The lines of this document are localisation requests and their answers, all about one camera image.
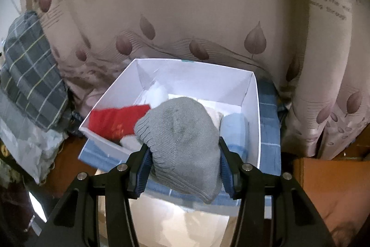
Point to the brown wooden furniture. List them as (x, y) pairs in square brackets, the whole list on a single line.
[(326, 186)]

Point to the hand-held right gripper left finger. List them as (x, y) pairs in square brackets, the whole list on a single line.
[(143, 174)]

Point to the clear plastic bag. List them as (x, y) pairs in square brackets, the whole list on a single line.
[(26, 148)]

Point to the white shoe box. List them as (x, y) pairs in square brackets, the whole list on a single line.
[(188, 76)]

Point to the red underwear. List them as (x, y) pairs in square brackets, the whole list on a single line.
[(112, 119)]

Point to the leaf print curtain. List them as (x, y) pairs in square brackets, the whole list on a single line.
[(202, 4)]

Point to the light blue underwear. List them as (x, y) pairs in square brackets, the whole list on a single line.
[(235, 134)]

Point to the grey knit underwear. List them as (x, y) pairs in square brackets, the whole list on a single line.
[(179, 134)]

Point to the grey plaid pillow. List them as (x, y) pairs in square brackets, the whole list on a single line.
[(29, 70)]

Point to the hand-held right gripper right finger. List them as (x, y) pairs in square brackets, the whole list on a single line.
[(229, 174)]

